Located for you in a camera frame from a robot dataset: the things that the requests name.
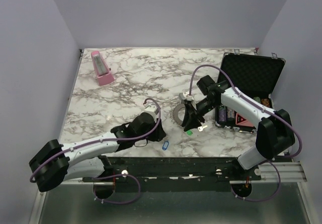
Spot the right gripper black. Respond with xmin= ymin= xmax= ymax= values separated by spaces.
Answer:
xmin=181 ymin=97 xmax=219 ymax=132

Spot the metal disc with key rings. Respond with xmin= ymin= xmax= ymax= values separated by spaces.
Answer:
xmin=172 ymin=104 xmax=185 ymax=127

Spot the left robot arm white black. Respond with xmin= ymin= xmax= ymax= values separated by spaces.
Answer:
xmin=29 ymin=112 xmax=166 ymax=192

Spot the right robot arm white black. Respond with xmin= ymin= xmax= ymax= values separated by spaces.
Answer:
xmin=179 ymin=76 xmax=295 ymax=180

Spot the purple poker chip stack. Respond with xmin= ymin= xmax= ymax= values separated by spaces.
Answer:
xmin=218 ymin=105 xmax=226 ymax=124

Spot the grey poker chip stack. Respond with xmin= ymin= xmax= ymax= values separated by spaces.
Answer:
xmin=226 ymin=107 xmax=235 ymax=124

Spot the pink warning card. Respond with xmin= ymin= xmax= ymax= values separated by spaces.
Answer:
xmin=235 ymin=113 xmax=254 ymax=128

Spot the green poker chip stack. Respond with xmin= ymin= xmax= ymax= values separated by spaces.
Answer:
xmin=254 ymin=97 xmax=261 ymax=103

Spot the orange poker chip stack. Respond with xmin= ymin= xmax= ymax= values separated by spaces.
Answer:
xmin=261 ymin=98 xmax=270 ymax=108

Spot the black foam-lined case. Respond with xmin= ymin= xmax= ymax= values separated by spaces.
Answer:
xmin=214 ymin=53 xmax=286 ymax=132

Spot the pink metronome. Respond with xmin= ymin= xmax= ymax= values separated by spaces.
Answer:
xmin=91 ymin=51 xmax=115 ymax=86

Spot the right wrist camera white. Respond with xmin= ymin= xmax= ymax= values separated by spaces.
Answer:
xmin=179 ymin=92 xmax=195 ymax=104

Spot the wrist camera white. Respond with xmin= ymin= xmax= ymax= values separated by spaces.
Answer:
xmin=144 ymin=104 xmax=159 ymax=118
xmin=179 ymin=92 xmax=195 ymax=104

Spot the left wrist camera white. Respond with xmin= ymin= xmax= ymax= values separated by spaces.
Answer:
xmin=144 ymin=104 xmax=159 ymax=118

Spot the black mounting base plate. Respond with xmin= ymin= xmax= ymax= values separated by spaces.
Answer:
xmin=51 ymin=156 xmax=262 ymax=193

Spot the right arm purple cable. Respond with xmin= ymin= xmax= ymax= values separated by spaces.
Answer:
xmin=188 ymin=64 xmax=302 ymax=202

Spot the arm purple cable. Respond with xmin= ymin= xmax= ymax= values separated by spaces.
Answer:
xmin=188 ymin=64 xmax=302 ymax=202
xmin=30 ymin=98 xmax=162 ymax=204

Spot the aluminium rail frame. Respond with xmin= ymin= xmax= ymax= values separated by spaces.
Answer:
xmin=27 ymin=158 xmax=311 ymax=224

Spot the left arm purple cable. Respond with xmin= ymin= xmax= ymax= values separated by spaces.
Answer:
xmin=30 ymin=98 xmax=162 ymax=204

